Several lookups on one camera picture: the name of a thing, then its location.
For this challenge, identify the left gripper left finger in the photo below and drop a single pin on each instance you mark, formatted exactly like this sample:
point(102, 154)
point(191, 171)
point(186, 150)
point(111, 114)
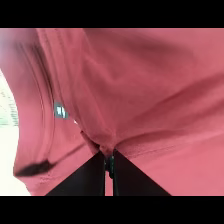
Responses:
point(85, 180)

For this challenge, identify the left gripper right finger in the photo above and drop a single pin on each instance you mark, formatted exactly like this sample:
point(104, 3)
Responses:
point(135, 180)

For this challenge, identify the red T-shirt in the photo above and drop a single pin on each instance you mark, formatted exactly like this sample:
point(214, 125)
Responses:
point(143, 93)

